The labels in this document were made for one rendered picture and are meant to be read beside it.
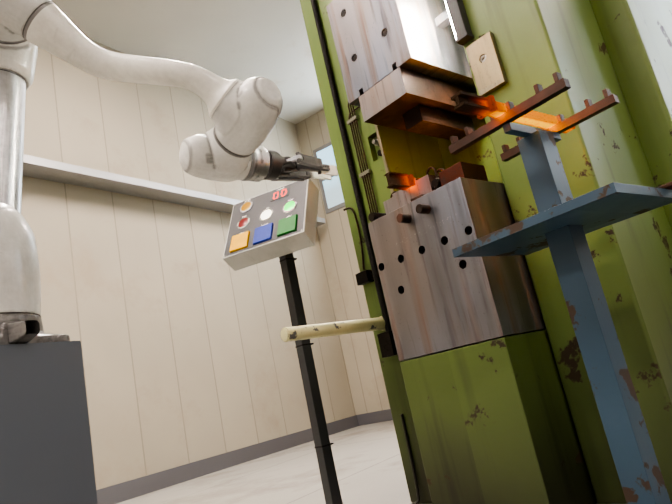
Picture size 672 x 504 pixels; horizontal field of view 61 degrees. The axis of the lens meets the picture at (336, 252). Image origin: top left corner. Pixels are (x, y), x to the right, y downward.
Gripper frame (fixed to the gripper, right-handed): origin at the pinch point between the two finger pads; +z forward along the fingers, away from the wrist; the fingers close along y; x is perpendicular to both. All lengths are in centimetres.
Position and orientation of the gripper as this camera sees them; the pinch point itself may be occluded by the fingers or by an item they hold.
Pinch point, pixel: (324, 171)
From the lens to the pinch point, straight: 158.2
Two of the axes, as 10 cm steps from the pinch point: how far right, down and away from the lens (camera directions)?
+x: -2.0, -9.5, 2.3
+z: 7.5, 0.0, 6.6
